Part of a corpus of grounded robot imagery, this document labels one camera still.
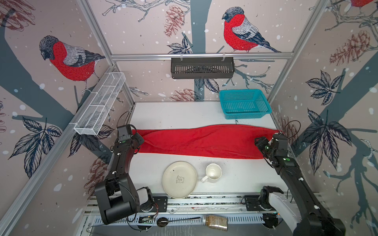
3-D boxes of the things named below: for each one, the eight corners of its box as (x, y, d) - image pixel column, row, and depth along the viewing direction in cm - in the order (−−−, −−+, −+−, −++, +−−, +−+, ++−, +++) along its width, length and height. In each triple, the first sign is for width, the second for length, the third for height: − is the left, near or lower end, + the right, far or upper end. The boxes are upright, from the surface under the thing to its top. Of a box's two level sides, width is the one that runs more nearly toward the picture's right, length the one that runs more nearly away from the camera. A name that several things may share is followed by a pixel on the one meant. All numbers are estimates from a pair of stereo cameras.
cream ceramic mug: (201, 185, 80) (202, 179, 73) (201, 170, 86) (202, 163, 78) (220, 185, 80) (223, 179, 73) (218, 170, 86) (221, 163, 78)
